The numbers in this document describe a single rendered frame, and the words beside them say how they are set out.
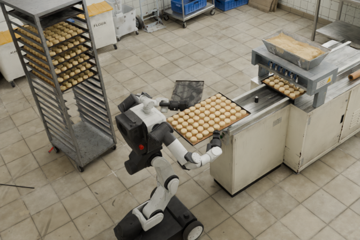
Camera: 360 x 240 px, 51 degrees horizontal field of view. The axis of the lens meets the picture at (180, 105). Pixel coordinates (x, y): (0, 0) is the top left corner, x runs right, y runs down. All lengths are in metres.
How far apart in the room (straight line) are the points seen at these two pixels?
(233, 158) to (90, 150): 1.67
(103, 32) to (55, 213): 3.20
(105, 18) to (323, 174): 3.92
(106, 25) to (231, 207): 3.65
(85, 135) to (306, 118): 2.42
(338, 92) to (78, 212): 2.71
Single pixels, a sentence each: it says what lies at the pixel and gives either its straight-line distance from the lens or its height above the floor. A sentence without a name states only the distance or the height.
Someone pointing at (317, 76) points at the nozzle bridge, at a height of 1.18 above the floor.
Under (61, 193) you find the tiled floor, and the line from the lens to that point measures 4.15.
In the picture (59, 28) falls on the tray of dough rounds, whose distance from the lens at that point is 3.74.
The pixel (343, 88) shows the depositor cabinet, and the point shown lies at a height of 0.84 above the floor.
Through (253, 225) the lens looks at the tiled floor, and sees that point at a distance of 3.64.
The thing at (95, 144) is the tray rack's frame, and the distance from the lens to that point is 4.35.
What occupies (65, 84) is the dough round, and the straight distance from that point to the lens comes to 3.73.
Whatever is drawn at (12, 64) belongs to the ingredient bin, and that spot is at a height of 0.37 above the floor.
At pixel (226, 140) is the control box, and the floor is 0.76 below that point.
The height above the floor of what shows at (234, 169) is 0.43.
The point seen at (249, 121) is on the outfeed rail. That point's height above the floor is 0.89.
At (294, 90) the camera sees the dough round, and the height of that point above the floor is 0.90.
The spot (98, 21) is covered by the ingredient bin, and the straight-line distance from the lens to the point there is 6.14.
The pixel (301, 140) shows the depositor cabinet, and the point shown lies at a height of 0.51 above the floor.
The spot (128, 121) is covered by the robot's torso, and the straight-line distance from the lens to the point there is 2.62.
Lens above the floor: 2.94
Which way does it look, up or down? 36 degrees down
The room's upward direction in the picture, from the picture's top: 5 degrees counter-clockwise
